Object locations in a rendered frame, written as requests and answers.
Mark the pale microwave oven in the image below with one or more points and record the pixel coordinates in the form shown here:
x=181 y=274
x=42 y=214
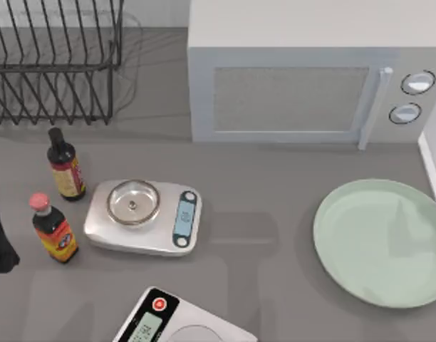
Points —
x=289 y=39

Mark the pale green plate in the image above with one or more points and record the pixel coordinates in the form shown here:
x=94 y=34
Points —
x=382 y=242

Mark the dark bottle with pink cap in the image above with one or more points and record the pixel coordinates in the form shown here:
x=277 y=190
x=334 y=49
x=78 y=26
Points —
x=54 y=233

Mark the large microwave knob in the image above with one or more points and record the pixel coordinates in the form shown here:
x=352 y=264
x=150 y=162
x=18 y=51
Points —
x=417 y=82

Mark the small microwave knob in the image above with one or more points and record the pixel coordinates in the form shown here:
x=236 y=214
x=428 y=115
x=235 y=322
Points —
x=404 y=113

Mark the silver kitchen scale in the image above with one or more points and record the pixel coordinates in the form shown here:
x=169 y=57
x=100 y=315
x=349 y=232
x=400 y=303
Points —
x=143 y=218

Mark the black and white kitchen scale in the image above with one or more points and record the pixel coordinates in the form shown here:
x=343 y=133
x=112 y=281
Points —
x=175 y=320

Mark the dark bottle with black cap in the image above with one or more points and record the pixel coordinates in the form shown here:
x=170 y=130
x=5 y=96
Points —
x=66 y=171

